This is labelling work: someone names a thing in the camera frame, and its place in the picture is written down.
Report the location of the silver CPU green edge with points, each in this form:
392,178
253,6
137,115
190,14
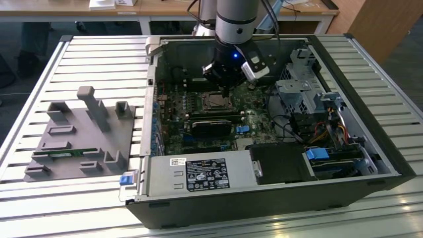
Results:
216,101

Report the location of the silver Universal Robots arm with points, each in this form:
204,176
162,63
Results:
236,22

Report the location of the CPU socket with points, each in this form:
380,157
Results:
201,108

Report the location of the pale blue teach pendant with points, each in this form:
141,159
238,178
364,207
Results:
265,22

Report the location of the green motherboard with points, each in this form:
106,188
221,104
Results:
257,119

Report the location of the grey perforated drive cage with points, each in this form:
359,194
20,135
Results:
290,99

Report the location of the black graphics card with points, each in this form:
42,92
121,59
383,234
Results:
210,127

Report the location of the blue motherboard connector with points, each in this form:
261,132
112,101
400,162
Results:
242,129

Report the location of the silver chipset heatsink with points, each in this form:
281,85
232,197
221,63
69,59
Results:
245,143

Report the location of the white box dark print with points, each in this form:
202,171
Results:
126,2

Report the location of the black plastic shroud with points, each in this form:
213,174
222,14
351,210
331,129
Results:
280,163

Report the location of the white cardboard box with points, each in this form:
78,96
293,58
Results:
101,5

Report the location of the grey power supply unit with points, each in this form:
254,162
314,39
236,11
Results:
164,173

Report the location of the wooden cabinet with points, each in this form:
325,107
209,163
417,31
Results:
379,24

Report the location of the grey parts rack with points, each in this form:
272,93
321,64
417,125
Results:
82,138

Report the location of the blue case latch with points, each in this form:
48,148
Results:
126,179

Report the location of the black grey PC case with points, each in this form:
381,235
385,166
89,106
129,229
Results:
230,210

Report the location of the green RAM stick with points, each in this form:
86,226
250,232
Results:
65,151

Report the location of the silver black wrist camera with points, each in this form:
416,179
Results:
256,67

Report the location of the wooden desk white frame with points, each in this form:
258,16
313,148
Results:
164,10

